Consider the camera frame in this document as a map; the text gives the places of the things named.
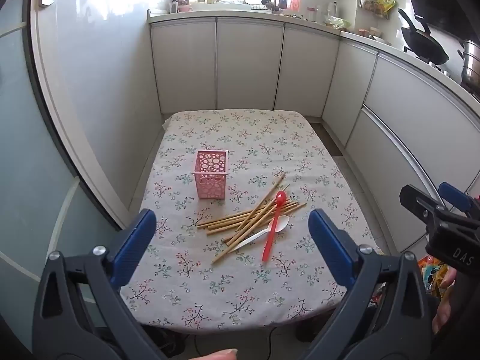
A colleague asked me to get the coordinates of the red plastic spoon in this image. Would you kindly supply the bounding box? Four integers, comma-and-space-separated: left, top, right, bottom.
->
261, 190, 287, 262

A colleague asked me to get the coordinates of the frosted glass door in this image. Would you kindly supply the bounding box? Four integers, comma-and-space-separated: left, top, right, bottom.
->
0, 0, 124, 346

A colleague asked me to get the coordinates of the white cabinet drawer front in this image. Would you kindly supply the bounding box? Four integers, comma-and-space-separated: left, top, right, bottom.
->
362, 54, 480, 181
345, 109, 439, 252

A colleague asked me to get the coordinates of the bag of green vegetables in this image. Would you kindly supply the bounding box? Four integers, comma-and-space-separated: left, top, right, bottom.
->
324, 15, 351, 31

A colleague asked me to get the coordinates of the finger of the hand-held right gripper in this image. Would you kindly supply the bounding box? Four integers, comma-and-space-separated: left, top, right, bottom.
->
438, 182, 480, 218
399, 184, 448, 229

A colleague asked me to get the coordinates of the stainless steel pot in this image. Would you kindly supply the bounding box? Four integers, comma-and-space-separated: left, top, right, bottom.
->
457, 39, 480, 87

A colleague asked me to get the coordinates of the white plastic spoon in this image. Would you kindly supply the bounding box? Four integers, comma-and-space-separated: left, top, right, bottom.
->
221, 215, 290, 250

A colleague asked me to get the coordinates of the brown floor mat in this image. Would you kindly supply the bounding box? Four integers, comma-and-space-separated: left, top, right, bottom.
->
311, 122, 344, 157

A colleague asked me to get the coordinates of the white cabinet door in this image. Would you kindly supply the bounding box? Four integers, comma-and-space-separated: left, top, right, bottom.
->
275, 26, 340, 118
322, 41, 377, 145
151, 20, 217, 115
217, 18, 284, 110

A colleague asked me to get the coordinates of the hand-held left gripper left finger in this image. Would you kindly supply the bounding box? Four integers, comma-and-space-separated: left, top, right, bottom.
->
32, 208, 169, 360

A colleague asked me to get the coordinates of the person's left hand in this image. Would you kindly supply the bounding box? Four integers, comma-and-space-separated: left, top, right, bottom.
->
199, 349, 239, 360

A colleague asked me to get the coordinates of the pile of wooden chopsticks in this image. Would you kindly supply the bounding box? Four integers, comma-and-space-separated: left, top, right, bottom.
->
197, 172, 307, 264

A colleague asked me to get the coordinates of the floral tablecloth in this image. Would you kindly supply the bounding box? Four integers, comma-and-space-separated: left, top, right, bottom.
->
120, 109, 379, 336

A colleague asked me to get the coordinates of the pink perforated utensil holder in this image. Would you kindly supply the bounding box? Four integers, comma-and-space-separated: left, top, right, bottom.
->
192, 150, 229, 200

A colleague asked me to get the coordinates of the person's right hand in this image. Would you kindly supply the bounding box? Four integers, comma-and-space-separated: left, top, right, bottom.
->
431, 270, 458, 335

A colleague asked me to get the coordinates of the black wok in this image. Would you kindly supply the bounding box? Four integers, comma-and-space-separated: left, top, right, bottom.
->
397, 7, 450, 65

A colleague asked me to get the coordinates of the wall spice rack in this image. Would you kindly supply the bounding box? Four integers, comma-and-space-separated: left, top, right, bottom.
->
358, 0, 397, 19

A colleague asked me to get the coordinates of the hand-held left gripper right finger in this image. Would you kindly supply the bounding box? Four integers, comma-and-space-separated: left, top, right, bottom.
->
300, 208, 437, 360

